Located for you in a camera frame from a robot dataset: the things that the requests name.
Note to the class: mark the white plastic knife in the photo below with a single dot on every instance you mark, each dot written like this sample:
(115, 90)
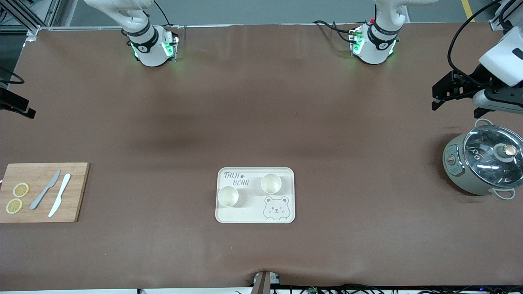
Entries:
(60, 194)

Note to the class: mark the bamboo cutting board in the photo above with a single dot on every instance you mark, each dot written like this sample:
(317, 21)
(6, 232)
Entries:
(77, 192)

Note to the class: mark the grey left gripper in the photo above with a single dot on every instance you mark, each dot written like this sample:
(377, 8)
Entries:
(476, 77)

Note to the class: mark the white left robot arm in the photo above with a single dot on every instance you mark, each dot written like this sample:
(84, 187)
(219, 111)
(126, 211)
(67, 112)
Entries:
(376, 45)

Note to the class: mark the aluminium frame profile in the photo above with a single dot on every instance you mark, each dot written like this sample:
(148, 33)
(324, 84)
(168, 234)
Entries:
(495, 25)
(34, 29)

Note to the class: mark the brown table cover mat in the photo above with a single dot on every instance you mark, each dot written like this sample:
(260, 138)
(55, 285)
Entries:
(261, 106)

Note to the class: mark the grey-green electric pot body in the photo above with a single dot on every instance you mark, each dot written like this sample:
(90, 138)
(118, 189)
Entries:
(461, 179)

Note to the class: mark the lemon slice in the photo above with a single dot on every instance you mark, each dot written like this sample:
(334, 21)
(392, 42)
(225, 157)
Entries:
(14, 206)
(21, 190)

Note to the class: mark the glass pot lid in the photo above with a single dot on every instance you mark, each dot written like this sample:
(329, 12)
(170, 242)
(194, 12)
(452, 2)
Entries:
(486, 163)

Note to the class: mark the grey plastic knife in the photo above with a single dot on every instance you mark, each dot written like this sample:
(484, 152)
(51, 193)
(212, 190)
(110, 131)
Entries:
(44, 191)

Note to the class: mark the cream bear print tray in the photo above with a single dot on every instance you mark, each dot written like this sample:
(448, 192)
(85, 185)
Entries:
(253, 212)

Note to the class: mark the white IKEA cup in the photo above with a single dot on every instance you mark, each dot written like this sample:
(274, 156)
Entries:
(271, 183)
(228, 197)

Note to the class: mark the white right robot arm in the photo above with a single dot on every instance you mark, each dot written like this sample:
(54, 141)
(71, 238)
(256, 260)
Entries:
(149, 49)

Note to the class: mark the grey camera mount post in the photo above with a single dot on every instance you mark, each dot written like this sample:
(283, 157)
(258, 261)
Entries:
(261, 283)

